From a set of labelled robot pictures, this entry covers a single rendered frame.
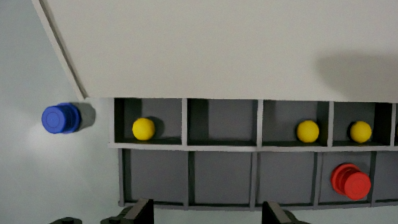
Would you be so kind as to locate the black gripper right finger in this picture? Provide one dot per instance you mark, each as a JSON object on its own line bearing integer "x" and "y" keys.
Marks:
{"x": 273, "y": 214}

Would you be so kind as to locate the red plug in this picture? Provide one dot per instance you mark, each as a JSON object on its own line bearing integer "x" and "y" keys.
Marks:
{"x": 348, "y": 180}

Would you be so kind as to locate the blue plug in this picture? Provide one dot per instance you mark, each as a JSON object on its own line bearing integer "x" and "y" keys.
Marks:
{"x": 64, "y": 117}

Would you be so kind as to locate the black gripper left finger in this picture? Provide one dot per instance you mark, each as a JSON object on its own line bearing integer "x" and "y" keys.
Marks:
{"x": 141, "y": 213}

